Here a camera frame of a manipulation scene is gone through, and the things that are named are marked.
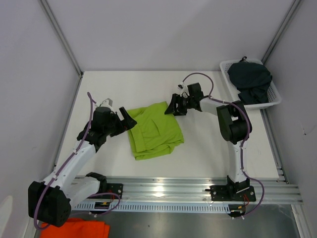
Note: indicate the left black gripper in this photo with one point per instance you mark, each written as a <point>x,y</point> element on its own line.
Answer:
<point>128,122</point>

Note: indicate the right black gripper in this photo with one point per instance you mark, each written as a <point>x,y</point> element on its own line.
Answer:
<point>172,109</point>

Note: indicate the lime green shorts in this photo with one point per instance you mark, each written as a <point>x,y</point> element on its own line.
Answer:
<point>155,134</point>

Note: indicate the dark navy shorts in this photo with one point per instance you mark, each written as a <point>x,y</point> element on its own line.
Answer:
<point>252,80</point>

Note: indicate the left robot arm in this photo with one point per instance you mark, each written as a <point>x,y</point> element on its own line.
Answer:
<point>52,200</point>

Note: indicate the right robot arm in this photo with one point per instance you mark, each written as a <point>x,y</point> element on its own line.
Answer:
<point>234,124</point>

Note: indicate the white plastic basket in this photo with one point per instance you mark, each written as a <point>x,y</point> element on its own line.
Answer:
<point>273,95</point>

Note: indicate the orange cloth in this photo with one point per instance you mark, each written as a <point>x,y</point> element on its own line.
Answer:
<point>77,228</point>

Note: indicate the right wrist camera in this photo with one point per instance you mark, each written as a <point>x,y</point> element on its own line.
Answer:
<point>182,86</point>

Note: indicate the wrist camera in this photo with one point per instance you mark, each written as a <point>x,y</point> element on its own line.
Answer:
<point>182,86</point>
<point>106,103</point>

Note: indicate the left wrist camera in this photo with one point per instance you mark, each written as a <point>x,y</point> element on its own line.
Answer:
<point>106,103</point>

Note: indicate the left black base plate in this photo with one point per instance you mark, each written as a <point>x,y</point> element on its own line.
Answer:
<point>116,188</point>

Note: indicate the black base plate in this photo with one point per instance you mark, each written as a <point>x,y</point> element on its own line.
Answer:
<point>223,193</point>
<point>116,188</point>

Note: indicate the white slotted cable duct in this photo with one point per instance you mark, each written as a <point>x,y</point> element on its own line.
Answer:
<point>94,206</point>

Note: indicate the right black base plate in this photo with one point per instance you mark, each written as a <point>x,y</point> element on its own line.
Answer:
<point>223,193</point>

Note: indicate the aluminium mounting rail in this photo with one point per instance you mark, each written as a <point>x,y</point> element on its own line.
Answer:
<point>192,190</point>

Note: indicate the left aluminium corner post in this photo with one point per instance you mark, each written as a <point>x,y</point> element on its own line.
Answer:
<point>52,19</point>

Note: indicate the aluminium corner post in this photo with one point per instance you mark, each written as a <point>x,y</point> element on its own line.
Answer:
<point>52,19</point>
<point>285,23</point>

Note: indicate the right aluminium corner post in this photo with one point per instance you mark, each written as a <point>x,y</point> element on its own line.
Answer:
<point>285,23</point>

